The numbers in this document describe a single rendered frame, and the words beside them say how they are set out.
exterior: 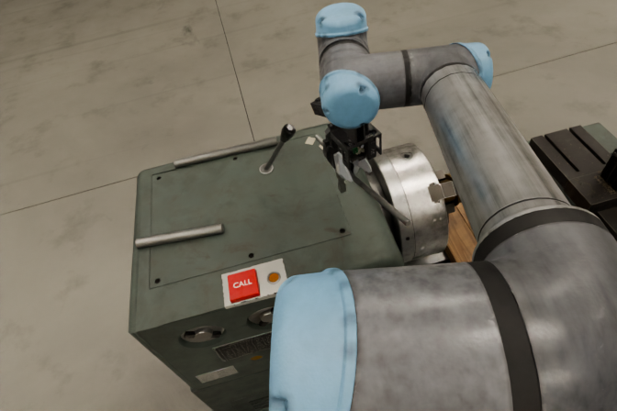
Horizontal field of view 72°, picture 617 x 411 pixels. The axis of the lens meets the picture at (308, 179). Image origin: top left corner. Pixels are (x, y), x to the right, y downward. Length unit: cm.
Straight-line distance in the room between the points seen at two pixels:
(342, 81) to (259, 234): 52
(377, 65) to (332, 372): 41
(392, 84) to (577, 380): 40
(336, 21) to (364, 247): 49
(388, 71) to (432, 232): 61
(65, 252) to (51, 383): 80
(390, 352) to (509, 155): 22
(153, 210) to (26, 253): 213
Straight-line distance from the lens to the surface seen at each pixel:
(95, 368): 252
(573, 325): 27
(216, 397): 138
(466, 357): 25
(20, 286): 305
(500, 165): 38
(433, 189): 108
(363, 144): 75
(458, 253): 137
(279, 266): 91
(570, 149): 162
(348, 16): 63
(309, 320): 25
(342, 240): 93
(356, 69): 56
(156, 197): 114
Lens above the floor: 203
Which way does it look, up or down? 48 degrees down
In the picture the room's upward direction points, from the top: 11 degrees counter-clockwise
